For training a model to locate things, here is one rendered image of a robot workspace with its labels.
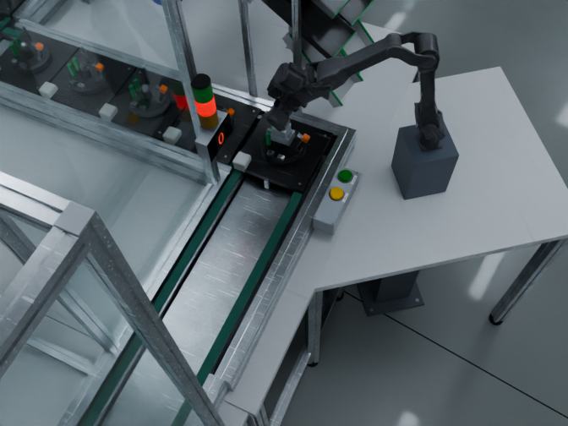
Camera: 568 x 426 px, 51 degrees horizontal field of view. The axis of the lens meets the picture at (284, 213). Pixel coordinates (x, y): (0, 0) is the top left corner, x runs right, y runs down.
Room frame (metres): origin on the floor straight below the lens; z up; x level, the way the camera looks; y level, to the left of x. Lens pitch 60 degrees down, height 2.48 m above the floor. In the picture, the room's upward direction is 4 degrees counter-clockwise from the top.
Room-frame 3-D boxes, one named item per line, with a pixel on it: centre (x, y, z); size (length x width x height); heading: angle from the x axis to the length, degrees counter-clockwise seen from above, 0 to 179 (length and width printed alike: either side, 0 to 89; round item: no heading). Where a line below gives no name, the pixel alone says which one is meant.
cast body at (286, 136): (1.13, 0.00, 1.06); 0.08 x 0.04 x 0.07; 62
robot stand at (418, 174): (1.05, -0.44, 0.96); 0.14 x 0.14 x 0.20; 9
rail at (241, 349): (0.81, -0.02, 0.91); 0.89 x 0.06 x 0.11; 152
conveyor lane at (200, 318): (0.87, 0.15, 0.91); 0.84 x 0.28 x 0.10; 152
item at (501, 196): (1.10, -0.43, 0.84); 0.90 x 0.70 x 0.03; 99
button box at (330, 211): (0.95, -0.16, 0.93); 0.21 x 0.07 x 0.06; 152
